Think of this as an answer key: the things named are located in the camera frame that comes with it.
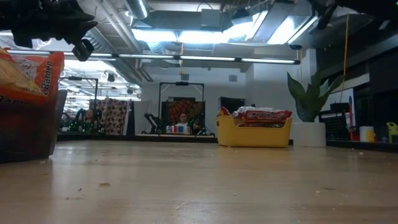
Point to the black monitor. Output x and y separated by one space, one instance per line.
231 104

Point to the black perforated panel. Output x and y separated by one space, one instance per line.
335 126

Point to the yellow-green container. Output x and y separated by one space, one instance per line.
392 132

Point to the black background robot arm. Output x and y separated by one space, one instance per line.
152 123
76 119

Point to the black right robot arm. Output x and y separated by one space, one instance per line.
373 6

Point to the snake plant in white pot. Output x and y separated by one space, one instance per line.
311 102

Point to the person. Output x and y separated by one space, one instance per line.
183 119

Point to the grey translucent plastic bin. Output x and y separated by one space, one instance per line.
28 130

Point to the black gantry frame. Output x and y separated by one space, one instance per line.
182 83
76 78

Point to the bright ceiling light panel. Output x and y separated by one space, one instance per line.
186 35

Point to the grey wall vent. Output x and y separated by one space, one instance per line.
233 78
185 77

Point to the red Maruchan beef ramen pack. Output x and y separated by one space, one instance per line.
261 124
224 112

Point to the orange patterned cloth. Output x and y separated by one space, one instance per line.
185 109

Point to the long linear ceiling light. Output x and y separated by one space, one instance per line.
205 58

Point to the red and white patterned cloth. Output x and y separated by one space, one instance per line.
112 115

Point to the yellow plastic bin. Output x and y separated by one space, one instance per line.
248 137

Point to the slanted ceiling light panel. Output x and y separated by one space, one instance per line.
289 29

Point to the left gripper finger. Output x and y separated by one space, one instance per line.
83 50
79 26

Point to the silver brown packet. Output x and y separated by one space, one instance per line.
264 115

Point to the orange Maruchan chicken ramen pack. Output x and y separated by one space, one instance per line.
12 77
51 74

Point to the white and yellow roll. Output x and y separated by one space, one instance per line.
367 134

